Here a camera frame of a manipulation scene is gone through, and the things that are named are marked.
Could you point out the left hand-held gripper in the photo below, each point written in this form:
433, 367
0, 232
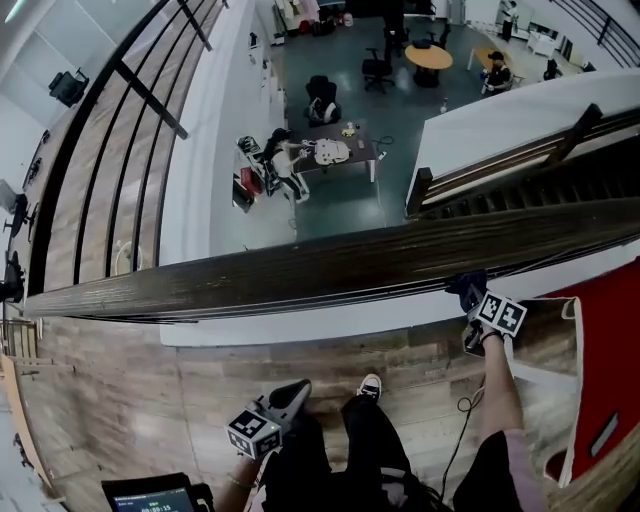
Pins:
256, 434

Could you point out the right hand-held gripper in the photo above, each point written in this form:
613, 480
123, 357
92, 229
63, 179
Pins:
501, 313

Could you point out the dark blue cloth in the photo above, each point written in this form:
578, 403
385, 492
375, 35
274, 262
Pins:
465, 284

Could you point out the dark wooden handrail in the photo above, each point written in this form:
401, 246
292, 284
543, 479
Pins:
320, 272

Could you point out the person's right forearm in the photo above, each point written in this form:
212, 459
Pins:
501, 385

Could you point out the person's left forearm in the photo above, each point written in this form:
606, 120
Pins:
244, 479

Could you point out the person's left leg black trousers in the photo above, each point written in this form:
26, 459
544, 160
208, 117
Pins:
296, 465

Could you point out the person's leg black trousers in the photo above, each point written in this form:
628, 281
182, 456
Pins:
296, 465
372, 440

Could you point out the white and black sneaker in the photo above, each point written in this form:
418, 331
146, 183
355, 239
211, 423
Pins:
370, 386

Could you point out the person's right leg black trousers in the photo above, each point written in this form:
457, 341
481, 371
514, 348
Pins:
372, 440

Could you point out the wooden stair railing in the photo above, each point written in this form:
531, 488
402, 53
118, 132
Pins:
525, 165

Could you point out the grey rectangular plate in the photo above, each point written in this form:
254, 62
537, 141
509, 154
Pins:
603, 434

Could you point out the person's black and pink top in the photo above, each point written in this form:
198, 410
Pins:
500, 475

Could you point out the black tablet screen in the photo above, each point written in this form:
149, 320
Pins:
150, 497

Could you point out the white floor fan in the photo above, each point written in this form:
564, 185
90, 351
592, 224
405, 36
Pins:
127, 256

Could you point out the red box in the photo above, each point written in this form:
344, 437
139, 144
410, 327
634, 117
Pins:
248, 181

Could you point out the dark rectangular table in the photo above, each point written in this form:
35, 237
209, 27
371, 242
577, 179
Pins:
345, 150

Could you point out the white backpack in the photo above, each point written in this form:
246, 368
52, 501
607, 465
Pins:
328, 150

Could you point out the round wooden table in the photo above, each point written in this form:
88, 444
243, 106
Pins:
428, 57

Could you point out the grey backpack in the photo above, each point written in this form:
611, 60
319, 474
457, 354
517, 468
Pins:
322, 111

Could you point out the black office chair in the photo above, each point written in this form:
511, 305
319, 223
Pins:
68, 87
12, 280
320, 90
17, 217
377, 69

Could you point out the black metal railing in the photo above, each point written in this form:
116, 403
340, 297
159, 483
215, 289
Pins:
125, 125

